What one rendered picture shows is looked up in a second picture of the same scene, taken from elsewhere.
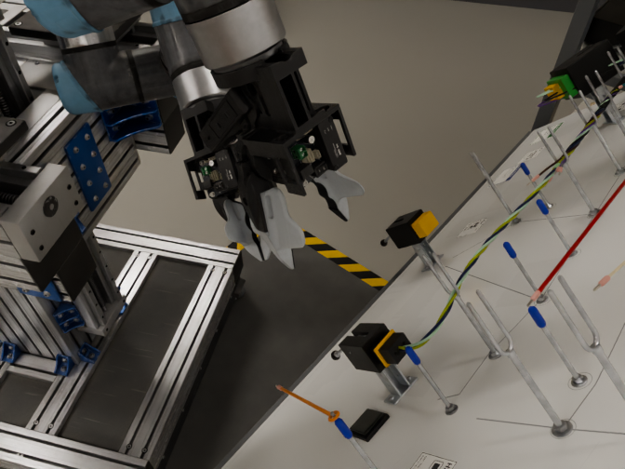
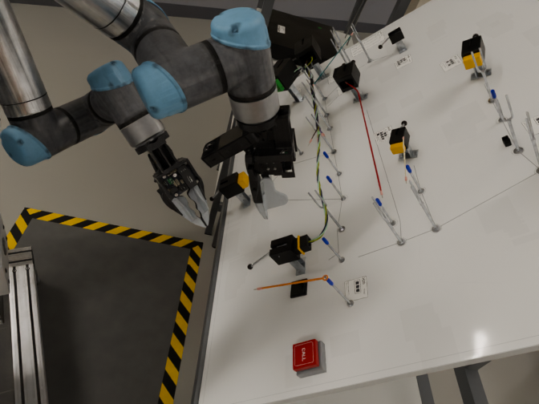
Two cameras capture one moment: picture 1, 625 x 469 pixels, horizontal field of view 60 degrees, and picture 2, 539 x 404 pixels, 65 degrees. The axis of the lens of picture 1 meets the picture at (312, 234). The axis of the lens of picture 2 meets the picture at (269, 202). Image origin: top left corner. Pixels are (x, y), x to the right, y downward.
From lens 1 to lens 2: 0.49 m
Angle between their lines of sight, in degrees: 37
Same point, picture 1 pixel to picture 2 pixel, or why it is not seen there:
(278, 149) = (286, 157)
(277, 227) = (266, 198)
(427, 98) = not seen: hidden behind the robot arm
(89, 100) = (48, 152)
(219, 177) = (179, 183)
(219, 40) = (264, 109)
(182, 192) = not seen: outside the picture
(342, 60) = not seen: hidden behind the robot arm
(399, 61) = (70, 63)
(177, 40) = (127, 98)
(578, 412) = (402, 233)
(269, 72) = (285, 120)
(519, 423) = (381, 248)
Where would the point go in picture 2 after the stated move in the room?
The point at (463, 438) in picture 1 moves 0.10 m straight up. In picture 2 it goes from (359, 266) to (381, 236)
